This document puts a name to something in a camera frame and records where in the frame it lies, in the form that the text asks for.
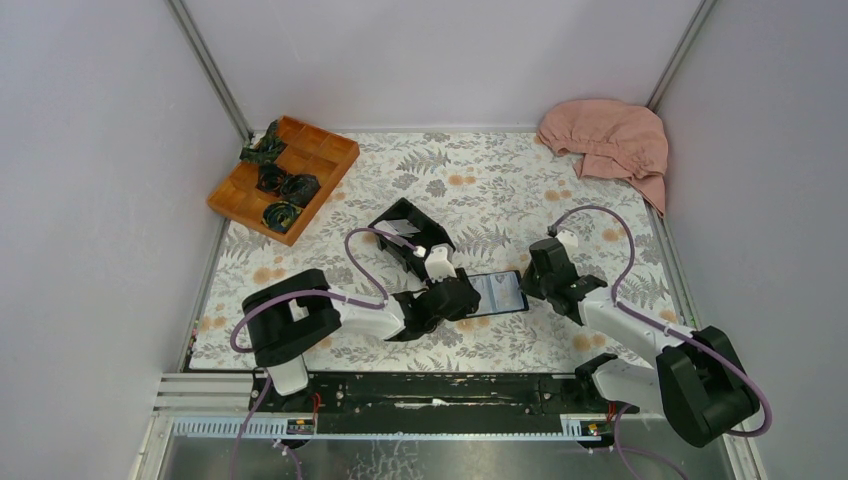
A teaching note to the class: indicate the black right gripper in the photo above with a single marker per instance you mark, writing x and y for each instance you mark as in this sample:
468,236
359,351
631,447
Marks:
527,285

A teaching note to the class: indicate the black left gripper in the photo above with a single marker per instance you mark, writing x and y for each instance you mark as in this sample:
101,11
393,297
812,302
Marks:
468,307

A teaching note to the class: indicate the black leather card holder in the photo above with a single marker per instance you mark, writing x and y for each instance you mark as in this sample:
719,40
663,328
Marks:
480,283

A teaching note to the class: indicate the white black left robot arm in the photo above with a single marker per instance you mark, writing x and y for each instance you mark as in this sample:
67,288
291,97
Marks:
281,322

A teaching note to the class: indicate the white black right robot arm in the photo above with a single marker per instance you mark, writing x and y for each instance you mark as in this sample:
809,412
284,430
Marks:
693,378

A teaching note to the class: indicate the black plastic card box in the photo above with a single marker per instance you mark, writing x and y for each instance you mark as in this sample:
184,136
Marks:
432,233

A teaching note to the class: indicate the white card stack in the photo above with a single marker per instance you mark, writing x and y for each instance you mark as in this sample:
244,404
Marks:
400,227

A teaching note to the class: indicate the floral table mat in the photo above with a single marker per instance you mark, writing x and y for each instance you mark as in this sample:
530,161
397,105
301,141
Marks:
495,194

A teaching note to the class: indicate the pink cloth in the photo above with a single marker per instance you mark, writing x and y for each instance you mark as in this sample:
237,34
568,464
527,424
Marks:
617,141

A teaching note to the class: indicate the black rolled sock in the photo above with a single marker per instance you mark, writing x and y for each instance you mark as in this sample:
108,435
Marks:
299,189

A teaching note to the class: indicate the green patterned rolled sock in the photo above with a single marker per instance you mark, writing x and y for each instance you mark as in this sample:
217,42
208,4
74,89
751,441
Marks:
280,216

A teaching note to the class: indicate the orange compartment tray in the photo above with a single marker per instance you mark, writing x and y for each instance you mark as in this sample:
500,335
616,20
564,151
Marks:
311,150

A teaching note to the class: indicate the dark patterned rolled sock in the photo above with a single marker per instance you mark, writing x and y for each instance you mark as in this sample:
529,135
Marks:
267,149

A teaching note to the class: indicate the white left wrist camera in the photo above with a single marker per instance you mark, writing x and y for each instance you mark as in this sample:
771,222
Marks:
437,261

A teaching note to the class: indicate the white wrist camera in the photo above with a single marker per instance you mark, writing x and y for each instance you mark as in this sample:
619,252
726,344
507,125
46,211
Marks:
437,261
568,239

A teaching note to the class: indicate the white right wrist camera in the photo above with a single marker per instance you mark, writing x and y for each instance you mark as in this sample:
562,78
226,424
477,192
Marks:
568,239

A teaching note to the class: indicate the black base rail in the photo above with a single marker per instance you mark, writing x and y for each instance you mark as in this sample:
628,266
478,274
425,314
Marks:
375,403

